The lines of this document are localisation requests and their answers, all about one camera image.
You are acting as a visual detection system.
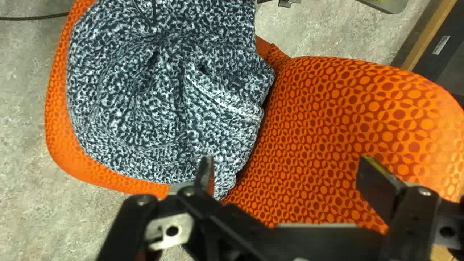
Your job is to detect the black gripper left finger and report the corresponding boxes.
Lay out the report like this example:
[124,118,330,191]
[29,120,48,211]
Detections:
[96,155,275,261]

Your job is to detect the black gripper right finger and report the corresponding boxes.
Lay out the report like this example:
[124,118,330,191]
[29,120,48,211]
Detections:
[356,155,464,261]

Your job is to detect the blue white knitted beanie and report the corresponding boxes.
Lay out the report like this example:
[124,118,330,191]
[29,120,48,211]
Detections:
[64,0,279,201]

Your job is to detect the dark cabinet with white label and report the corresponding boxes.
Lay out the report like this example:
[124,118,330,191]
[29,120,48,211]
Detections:
[414,0,464,108]

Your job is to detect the light wooden edge strip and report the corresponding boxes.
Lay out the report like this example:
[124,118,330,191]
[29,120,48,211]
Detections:
[399,0,459,72]

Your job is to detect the grey flat plate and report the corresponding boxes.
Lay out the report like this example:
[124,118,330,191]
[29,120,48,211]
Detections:
[356,0,409,14]

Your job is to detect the thin black floor cable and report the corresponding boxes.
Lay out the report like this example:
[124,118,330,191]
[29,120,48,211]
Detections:
[0,10,76,21]

